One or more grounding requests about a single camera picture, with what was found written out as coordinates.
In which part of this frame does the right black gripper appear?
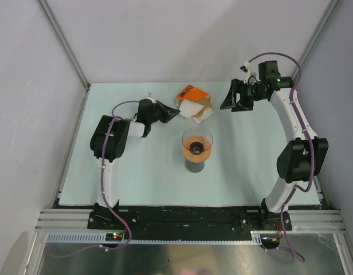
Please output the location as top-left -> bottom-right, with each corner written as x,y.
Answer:
221,78 -> 267,112

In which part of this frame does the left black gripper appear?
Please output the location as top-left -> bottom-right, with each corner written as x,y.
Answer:
148,100 -> 180,124

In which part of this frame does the pink glass dripper cone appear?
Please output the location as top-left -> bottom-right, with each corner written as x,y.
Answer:
182,127 -> 213,155

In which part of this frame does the white paper coffee filter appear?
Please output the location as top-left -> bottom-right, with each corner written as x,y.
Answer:
179,100 -> 204,118

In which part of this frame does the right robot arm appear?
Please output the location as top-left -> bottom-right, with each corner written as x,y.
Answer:
220,61 -> 329,230

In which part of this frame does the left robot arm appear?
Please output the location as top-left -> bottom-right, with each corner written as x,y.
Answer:
90,97 -> 180,208

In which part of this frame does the orange coffee filter package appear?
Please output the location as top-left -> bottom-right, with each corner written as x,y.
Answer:
176,84 -> 209,101

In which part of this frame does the glass carafe with coffee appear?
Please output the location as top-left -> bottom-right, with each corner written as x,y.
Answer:
185,160 -> 205,173

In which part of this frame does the stack of paper filters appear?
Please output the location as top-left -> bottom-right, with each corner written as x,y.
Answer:
176,96 -> 214,124

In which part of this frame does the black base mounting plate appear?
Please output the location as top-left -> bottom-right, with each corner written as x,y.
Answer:
87,204 -> 292,242

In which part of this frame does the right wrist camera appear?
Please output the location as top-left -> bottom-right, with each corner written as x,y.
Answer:
240,61 -> 256,84

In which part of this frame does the grey slotted cable duct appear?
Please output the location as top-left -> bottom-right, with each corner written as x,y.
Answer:
44,231 -> 265,246

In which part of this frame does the right aluminium frame post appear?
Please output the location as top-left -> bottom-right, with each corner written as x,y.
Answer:
290,0 -> 343,84

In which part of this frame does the aluminium frame post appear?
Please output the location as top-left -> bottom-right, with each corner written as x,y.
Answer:
290,0 -> 343,84
36,0 -> 90,92

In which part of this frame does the left aluminium frame post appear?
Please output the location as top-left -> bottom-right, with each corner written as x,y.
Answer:
36,0 -> 90,92

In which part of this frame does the aluminium extrusion rail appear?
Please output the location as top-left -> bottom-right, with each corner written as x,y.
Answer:
36,209 -> 91,231

